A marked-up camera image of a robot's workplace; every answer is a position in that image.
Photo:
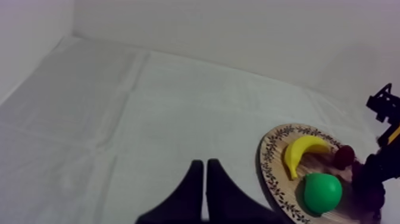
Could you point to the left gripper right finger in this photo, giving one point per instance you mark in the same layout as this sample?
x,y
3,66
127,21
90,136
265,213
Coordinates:
x,y
226,200

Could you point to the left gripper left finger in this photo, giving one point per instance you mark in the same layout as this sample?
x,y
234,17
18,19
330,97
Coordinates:
x,y
186,200

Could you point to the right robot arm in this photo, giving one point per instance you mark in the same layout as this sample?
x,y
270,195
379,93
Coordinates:
x,y
386,165

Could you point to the round wooden board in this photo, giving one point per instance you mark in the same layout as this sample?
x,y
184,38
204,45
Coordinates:
x,y
276,175

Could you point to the purple toy grapes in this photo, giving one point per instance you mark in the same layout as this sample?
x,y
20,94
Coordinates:
x,y
368,197

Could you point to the yellow toy banana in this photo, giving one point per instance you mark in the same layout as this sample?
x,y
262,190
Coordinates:
x,y
295,153

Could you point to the green toy pear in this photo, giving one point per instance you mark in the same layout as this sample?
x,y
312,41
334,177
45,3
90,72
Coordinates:
x,y
323,192

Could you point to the small red fruit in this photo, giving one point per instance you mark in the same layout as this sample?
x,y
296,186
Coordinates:
x,y
343,156

